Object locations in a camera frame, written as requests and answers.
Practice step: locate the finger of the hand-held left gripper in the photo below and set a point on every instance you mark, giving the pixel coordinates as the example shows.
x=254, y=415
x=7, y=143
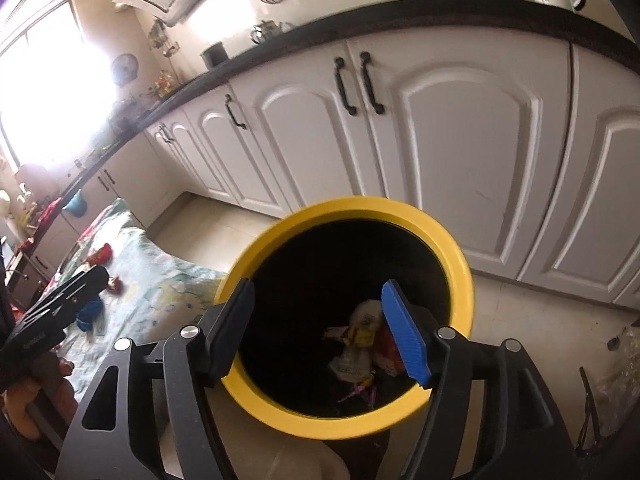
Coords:
x=90, y=316
x=75, y=290

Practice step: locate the wooden cutting board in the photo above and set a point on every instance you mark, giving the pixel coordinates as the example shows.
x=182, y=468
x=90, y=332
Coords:
x=32, y=180

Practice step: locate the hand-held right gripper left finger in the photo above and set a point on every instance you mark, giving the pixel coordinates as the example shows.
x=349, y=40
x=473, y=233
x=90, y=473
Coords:
x=230, y=330

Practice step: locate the metal pot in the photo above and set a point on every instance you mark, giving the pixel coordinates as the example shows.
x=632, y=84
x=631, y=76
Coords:
x=215, y=55

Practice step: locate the small red wrapper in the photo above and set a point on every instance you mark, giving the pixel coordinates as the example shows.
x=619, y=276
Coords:
x=115, y=286

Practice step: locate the hanging kitchen tools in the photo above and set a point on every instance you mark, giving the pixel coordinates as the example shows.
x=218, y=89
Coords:
x=164, y=37

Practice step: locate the clear plastic bag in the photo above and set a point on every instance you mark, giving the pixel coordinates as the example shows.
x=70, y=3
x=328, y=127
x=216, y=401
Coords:
x=617, y=380

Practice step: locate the black countertop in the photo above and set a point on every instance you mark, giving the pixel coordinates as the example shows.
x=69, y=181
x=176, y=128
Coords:
x=400, y=15

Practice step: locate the blue hanging basket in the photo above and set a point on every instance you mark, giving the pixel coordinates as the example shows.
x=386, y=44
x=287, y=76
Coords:
x=75, y=205

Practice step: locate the white plastic bag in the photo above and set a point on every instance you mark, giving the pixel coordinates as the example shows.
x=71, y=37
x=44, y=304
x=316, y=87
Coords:
x=365, y=322

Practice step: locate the brown snack wrapper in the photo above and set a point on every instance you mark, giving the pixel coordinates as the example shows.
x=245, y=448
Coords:
x=390, y=355

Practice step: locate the person's left hand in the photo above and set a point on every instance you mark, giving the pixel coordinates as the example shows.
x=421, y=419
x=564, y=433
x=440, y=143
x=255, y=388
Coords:
x=45, y=385

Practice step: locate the red plastic bag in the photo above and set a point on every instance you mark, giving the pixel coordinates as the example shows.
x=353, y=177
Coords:
x=100, y=254

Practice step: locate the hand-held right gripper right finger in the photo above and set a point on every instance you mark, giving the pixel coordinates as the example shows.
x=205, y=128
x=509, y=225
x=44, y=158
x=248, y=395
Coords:
x=405, y=340

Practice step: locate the metal teapot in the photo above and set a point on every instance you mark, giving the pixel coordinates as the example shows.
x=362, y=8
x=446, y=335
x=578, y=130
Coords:
x=267, y=32

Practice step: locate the white lower cabinets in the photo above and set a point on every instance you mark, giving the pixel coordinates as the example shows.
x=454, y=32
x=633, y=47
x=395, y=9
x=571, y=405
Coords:
x=450, y=135

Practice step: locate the purple snack wrapper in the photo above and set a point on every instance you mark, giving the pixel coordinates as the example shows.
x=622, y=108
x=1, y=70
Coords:
x=362, y=391

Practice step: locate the white orange packet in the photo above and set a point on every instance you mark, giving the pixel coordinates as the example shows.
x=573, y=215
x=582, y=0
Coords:
x=350, y=362

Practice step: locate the round wall fan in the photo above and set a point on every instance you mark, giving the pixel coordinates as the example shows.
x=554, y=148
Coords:
x=124, y=69

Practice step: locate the red cloth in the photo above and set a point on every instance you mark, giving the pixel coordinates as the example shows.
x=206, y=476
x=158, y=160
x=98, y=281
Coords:
x=50, y=211

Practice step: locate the yellow rimmed black bin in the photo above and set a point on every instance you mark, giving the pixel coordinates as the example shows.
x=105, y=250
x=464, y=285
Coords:
x=310, y=270

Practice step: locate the window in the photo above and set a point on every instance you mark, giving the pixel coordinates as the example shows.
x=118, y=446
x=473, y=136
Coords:
x=50, y=90

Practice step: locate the row of condiment bottles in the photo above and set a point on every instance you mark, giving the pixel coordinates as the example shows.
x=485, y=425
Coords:
x=162, y=85

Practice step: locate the cartoon cat printed blanket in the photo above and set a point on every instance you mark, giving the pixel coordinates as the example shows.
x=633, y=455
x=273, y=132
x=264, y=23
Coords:
x=150, y=280

